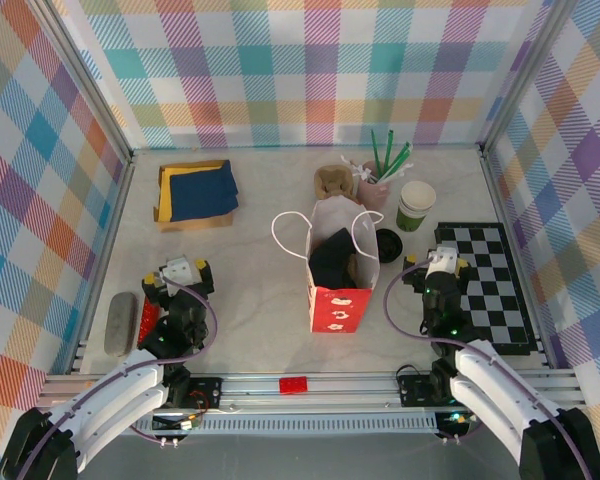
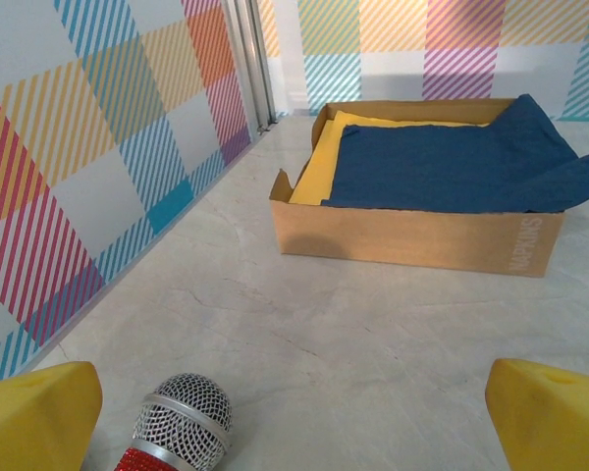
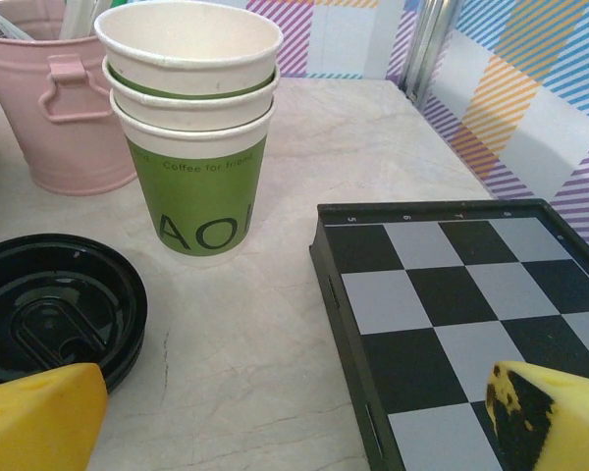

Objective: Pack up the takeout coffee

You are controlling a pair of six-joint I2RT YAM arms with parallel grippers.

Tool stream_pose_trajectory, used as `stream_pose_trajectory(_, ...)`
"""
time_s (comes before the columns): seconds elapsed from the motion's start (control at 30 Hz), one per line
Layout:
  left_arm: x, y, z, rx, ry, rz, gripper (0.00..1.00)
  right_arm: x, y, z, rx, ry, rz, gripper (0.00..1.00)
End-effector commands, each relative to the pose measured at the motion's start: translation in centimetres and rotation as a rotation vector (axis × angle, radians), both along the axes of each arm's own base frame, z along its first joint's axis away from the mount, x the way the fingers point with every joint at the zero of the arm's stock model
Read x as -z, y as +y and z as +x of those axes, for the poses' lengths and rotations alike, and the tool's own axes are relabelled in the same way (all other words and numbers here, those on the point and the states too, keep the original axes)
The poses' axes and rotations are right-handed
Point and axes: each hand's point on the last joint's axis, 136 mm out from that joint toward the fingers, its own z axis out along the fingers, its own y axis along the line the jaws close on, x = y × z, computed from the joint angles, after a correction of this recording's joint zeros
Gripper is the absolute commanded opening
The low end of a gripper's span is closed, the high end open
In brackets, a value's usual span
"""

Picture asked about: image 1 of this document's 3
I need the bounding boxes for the aluminium frame side rail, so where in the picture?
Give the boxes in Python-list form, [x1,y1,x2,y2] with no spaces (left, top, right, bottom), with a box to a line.
[42,152,136,376]
[479,147,556,371]

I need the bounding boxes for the red toy brick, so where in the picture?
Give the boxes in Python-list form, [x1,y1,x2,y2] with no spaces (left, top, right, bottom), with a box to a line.
[278,375,310,396]

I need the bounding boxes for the pulp cup carriers stack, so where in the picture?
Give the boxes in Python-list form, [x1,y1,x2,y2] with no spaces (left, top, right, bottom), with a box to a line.
[313,166,359,201]

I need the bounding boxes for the small controller board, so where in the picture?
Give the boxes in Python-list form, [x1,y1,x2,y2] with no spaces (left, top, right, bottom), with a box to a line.
[151,412,202,434]
[435,410,476,427]

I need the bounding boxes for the white red paper bag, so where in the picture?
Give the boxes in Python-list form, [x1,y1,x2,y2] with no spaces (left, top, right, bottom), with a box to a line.
[271,196,384,334]

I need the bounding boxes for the pink straw holder cup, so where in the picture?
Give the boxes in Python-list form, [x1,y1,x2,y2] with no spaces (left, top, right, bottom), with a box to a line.
[357,169,393,208]

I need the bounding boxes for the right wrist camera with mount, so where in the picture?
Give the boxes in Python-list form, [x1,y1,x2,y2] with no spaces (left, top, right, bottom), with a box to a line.
[427,245,460,276]

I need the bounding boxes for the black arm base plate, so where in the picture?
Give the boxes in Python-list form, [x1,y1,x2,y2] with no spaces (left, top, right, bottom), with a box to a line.
[397,374,492,409]
[169,377,225,412]

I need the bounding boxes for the aluminium frame post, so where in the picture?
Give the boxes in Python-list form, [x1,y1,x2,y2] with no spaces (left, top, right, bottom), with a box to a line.
[29,0,134,164]
[479,0,579,156]

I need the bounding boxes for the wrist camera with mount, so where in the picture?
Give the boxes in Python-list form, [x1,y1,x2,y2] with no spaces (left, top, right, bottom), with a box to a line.
[427,245,460,276]
[158,255,202,284]

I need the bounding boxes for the white paper stirrers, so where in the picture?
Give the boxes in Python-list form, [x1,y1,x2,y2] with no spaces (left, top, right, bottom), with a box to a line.
[339,154,376,182]

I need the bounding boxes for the blue napkin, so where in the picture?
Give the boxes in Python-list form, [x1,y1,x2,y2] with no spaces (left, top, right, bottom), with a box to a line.
[169,160,240,222]

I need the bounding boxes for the black grey chessboard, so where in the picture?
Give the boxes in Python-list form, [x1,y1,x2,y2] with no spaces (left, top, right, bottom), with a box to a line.
[433,222,539,357]

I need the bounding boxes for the red glitter tube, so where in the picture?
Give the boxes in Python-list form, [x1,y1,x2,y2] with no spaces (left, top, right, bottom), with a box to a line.
[136,294,162,351]

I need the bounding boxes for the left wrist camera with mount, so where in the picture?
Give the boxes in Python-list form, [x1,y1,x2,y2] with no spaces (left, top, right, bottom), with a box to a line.
[158,255,202,284]

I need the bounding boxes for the yellow napkin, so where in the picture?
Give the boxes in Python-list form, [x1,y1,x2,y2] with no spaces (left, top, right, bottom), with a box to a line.
[158,166,182,224]

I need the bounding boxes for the white slotted cable duct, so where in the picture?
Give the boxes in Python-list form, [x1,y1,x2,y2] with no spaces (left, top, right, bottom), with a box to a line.
[54,413,444,437]

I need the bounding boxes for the black napkin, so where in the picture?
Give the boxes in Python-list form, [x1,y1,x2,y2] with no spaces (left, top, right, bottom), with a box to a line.
[308,228,362,290]

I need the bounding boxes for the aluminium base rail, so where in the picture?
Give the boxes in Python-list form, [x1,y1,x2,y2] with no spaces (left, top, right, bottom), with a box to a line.
[34,368,589,417]

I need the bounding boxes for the white wrapped straw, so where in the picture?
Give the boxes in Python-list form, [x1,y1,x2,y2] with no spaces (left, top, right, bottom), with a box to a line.
[379,160,415,185]

